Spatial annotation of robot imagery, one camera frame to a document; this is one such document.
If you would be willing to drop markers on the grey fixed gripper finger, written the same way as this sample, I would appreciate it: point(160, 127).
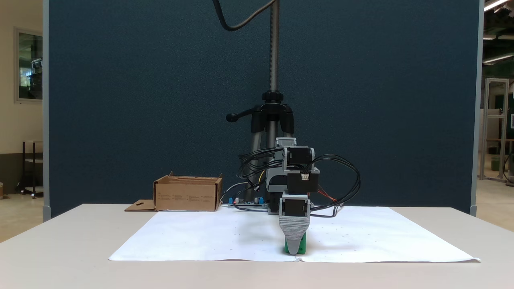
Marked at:
point(294, 230)

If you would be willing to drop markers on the green die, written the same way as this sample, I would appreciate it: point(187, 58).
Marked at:
point(303, 245)

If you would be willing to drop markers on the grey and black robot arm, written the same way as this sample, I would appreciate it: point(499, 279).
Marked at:
point(303, 182)

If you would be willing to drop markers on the circuit board with blue capacitors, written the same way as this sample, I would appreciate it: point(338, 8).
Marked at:
point(245, 204)

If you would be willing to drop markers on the white paper sheet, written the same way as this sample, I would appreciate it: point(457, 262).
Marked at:
point(221, 237)

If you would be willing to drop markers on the brown cardboard box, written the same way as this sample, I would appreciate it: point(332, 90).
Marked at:
point(186, 196)

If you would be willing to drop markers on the black tripod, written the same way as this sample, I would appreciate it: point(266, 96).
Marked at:
point(274, 48)

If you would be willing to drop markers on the dark blue partition panel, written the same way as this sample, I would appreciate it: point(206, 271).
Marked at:
point(120, 100)

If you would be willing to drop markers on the long ceiling light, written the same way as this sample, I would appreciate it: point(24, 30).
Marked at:
point(494, 5)
point(498, 58)

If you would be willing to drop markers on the black shelf cart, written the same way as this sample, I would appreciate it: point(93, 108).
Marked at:
point(34, 160)

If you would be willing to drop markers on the aluminium frame stand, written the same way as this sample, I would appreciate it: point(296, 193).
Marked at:
point(488, 128)

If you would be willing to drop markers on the framed wall window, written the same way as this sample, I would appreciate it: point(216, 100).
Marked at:
point(30, 66)

